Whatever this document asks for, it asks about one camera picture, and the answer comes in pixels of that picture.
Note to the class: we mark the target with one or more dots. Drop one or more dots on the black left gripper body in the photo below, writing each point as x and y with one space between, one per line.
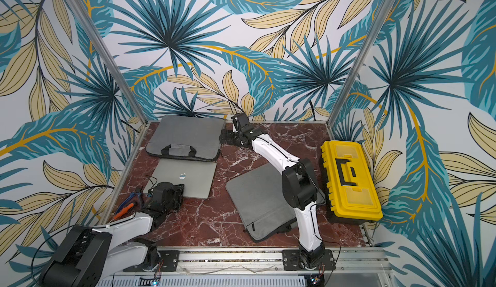
177 201

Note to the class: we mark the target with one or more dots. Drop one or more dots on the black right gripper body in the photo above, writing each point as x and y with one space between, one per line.
229 137

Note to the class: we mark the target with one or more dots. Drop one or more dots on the silver apple laptop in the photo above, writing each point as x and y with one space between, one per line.
196 176

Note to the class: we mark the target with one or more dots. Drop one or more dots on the grey zippered laptop bag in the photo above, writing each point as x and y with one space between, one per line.
187 138

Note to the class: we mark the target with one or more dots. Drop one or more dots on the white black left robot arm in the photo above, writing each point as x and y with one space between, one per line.
89 254

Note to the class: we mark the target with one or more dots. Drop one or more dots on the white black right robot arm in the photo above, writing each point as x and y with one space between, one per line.
299 186

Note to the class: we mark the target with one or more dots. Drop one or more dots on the orange blue hand tool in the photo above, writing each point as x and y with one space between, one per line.
123 211

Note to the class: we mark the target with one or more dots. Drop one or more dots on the yellow black toolbox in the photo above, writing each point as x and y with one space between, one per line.
351 194

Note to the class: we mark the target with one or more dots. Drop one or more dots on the blue handled pliers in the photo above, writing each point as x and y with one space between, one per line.
135 197

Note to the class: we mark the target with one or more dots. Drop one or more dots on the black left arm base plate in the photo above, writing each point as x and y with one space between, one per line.
162 260

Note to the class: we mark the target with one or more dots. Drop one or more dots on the aluminium front rail frame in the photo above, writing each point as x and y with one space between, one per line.
265 266

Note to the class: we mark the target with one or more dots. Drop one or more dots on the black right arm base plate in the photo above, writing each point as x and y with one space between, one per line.
296 260

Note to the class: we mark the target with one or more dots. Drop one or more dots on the aluminium corner post right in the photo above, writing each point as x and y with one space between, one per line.
375 28

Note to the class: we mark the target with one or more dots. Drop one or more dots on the aluminium corner post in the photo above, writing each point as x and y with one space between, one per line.
94 36
375 28

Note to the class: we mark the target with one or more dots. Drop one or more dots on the aluminium corner post left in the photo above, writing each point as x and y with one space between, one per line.
94 36

